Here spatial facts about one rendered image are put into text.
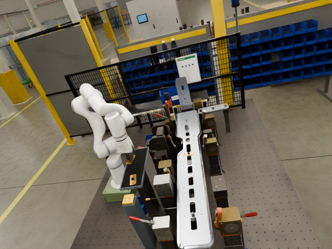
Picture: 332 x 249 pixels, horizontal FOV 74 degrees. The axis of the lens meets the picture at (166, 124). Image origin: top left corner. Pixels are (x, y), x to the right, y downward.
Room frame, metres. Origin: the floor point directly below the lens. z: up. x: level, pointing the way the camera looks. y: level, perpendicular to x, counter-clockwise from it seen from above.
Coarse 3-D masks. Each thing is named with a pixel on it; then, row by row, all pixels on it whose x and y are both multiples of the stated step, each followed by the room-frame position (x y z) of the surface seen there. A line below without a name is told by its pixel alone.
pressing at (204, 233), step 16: (192, 112) 1.91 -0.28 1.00; (176, 128) 1.70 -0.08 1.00; (192, 128) 1.63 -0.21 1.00; (192, 144) 1.41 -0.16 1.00; (192, 160) 1.23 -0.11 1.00; (192, 176) 1.08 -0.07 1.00; (208, 208) 0.81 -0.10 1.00; (208, 224) 0.71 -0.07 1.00; (192, 240) 0.66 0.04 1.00; (208, 240) 0.63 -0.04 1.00
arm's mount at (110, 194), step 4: (108, 184) 1.47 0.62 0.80; (108, 188) 1.42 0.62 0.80; (112, 188) 1.40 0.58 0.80; (104, 192) 1.38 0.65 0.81; (108, 192) 1.37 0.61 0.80; (112, 192) 1.36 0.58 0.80; (116, 192) 1.35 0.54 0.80; (120, 192) 1.33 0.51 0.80; (124, 192) 1.32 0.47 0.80; (128, 192) 1.31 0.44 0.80; (132, 192) 1.34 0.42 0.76; (104, 196) 1.37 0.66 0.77; (108, 196) 1.36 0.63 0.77; (112, 196) 1.35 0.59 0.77; (116, 196) 1.34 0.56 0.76; (120, 196) 1.33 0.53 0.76; (108, 200) 1.37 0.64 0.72; (112, 200) 1.36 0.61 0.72; (116, 200) 1.35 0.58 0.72; (120, 200) 1.34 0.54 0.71
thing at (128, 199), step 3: (126, 195) 0.92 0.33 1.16; (129, 195) 0.92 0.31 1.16; (132, 195) 0.91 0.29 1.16; (126, 198) 0.90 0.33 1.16; (129, 198) 0.89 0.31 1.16; (132, 198) 0.89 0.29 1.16; (123, 201) 0.89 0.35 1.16; (126, 201) 0.88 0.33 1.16; (129, 201) 0.87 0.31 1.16; (132, 201) 0.87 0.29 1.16; (123, 204) 0.87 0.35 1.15; (126, 204) 0.87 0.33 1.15
